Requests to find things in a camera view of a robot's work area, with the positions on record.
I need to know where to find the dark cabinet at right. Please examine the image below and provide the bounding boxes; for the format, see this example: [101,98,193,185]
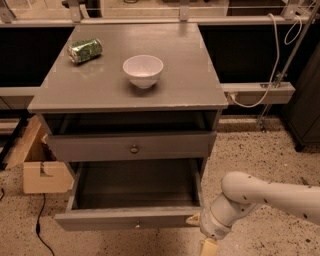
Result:
[283,43,320,152]

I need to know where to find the grey metal diagonal pole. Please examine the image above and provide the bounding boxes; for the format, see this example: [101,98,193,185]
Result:
[257,0,320,132]

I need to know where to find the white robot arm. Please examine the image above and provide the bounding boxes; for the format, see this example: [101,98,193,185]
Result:
[186,171,320,256]

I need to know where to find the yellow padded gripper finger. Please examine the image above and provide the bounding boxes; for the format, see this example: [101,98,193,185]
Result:
[200,238,218,256]
[186,213,200,226]

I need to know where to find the white hanging cable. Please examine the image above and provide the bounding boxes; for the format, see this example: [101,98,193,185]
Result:
[228,13,304,109]

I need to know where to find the grey wooden drawer cabinet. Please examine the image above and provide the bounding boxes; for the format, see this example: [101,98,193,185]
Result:
[27,22,230,168]

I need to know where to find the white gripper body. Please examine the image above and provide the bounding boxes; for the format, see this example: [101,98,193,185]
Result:
[199,208,231,240]

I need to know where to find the green crushed soda can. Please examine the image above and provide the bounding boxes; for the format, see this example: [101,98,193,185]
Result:
[67,38,102,64]

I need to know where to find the white bowl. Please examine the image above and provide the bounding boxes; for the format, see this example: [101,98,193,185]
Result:
[122,55,164,89]

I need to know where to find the black floor cable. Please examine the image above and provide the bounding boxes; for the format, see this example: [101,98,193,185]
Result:
[35,193,56,256]

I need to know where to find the grey top drawer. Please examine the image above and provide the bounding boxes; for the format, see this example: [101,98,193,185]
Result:
[47,132,216,162]

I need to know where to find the grey drawer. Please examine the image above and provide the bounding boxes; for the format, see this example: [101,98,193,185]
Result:
[47,132,216,162]
[55,158,203,231]

